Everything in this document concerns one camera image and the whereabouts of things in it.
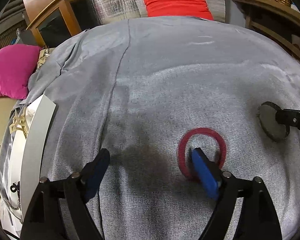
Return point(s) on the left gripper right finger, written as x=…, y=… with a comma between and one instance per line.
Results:
x=208, y=172

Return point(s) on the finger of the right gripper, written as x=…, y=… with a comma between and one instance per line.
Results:
x=288, y=117

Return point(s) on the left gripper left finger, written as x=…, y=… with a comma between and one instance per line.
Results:
x=93, y=173

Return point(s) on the round grey compact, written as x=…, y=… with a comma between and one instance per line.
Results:
x=267, y=117

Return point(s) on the white jewelry tray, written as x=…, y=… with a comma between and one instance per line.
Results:
x=20, y=164

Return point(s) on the cream claw hair clip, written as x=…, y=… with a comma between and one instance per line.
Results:
x=19, y=123

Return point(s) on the wooden shelf unit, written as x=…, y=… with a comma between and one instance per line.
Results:
x=274, y=20

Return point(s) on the grey bed blanket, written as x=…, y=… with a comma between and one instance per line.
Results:
x=135, y=87

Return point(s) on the magenta pillow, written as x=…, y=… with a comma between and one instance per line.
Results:
x=17, y=63

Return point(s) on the red cushion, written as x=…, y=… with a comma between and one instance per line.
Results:
x=194, y=8

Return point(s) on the wooden cabinet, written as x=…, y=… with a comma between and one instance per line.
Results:
x=54, y=21

